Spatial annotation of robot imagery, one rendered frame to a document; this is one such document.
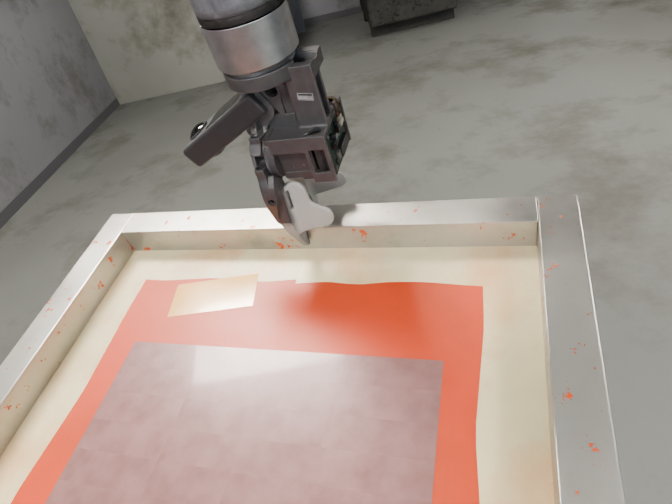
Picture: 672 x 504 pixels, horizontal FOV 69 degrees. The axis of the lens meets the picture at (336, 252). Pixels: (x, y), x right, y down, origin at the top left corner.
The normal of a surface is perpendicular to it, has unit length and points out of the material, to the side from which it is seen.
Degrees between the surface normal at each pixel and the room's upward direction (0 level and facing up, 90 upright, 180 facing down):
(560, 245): 9
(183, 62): 90
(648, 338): 0
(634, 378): 0
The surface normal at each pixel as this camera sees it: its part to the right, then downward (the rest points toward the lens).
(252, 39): 0.27, 0.64
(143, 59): 0.00, 0.61
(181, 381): -0.25, -0.68
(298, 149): -0.22, 0.74
